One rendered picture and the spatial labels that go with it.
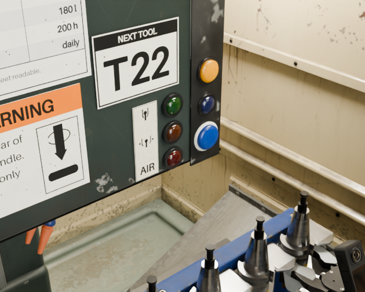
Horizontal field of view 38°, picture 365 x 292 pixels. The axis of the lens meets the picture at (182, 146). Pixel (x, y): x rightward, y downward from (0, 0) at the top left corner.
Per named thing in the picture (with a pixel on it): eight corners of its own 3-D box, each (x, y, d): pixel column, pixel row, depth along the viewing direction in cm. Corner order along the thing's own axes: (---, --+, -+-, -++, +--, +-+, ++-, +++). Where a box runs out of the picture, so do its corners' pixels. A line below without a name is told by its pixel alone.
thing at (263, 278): (251, 259, 97) (252, 249, 96) (280, 276, 94) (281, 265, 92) (230, 278, 93) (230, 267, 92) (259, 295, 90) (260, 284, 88)
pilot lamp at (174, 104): (183, 113, 57) (183, 94, 56) (167, 119, 56) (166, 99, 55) (179, 111, 57) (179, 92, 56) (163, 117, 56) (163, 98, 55)
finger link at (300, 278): (287, 281, 94) (335, 303, 90) (288, 275, 93) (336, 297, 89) (298, 267, 98) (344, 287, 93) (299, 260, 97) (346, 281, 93)
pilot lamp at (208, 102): (215, 111, 60) (216, 93, 59) (201, 117, 59) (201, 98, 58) (212, 109, 61) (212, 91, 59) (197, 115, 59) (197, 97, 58)
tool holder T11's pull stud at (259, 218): (257, 230, 90) (259, 214, 88) (266, 234, 89) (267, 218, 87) (251, 235, 89) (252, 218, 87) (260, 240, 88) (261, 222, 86)
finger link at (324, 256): (293, 260, 106) (322, 291, 98) (297, 236, 103) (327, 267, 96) (306, 256, 107) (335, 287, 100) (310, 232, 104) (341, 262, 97)
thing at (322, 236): (339, 238, 101) (339, 234, 101) (321, 249, 98) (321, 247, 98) (309, 221, 106) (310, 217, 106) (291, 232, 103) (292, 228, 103)
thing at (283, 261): (301, 263, 95) (302, 260, 95) (281, 277, 92) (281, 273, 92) (272, 244, 100) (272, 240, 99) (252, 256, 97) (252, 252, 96)
